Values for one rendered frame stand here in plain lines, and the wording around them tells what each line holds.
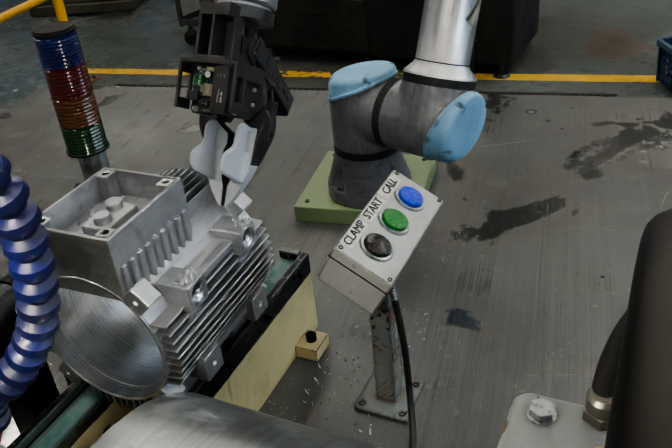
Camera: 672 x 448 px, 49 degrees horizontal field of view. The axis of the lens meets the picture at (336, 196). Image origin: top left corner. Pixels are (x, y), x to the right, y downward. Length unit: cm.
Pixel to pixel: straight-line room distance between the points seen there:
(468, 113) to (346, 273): 47
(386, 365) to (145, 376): 28
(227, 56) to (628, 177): 87
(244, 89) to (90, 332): 32
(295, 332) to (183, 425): 56
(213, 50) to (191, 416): 41
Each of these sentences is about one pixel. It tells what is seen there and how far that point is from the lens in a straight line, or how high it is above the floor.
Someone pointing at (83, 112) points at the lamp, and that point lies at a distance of 112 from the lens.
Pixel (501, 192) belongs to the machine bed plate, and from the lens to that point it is 137.
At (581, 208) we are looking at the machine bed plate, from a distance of 133.
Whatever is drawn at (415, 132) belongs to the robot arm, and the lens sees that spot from 114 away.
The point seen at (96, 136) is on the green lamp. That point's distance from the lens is 114.
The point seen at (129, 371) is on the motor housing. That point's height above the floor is 94.
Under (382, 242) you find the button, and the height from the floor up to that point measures 107.
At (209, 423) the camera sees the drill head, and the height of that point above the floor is 115.
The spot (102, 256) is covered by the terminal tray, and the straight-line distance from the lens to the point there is 70.
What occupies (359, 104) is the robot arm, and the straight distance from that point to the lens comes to 120.
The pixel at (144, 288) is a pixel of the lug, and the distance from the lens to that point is 71.
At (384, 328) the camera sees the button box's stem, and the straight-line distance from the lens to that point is 87.
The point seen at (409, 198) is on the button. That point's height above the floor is 107.
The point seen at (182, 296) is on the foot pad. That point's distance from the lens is 73.
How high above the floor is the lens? 149
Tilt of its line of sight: 30 degrees down
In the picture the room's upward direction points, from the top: 6 degrees counter-clockwise
